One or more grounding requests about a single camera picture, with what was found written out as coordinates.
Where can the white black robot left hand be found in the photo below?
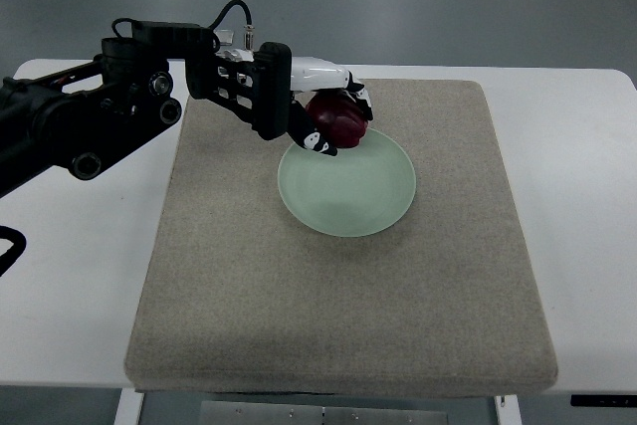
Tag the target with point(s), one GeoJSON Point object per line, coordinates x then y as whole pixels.
{"type": "Point", "coordinates": [318, 81]}

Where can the red apple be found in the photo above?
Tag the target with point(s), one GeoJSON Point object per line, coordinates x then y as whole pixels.
{"type": "Point", "coordinates": [338, 118]}

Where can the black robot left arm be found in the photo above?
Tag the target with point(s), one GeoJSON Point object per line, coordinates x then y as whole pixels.
{"type": "Point", "coordinates": [88, 118]}

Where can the upper metal floor plate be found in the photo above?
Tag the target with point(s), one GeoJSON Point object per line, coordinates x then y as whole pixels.
{"type": "Point", "coordinates": [226, 37]}

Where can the light green plate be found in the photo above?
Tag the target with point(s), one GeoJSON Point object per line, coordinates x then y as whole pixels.
{"type": "Point", "coordinates": [359, 192]}

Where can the beige felt mat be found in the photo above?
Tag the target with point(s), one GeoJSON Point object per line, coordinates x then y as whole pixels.
{"type": "Point", "coordinates": [240, 296]}

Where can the white table leg left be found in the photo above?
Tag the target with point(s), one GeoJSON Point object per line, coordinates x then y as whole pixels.
{"type": "Point", "coordinates": [129, 407]}

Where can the white table leg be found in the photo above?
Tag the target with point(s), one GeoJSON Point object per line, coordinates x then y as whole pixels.
{"type": "Point", "coordinates": [508, 410]}
{"type": "Point", "coordinates": [129, 407]}

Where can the white table leg right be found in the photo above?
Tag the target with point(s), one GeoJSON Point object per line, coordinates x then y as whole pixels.
{"type": "Point", "coordinates": [508, 410]}

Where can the black table control panel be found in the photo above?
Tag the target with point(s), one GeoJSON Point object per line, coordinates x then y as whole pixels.
{"type": "Point", "coordinates": [603, 401]}

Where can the grey metal base plate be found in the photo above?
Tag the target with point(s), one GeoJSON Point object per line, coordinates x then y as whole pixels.
{"type": "Point", "coordinates": [227, 413]}

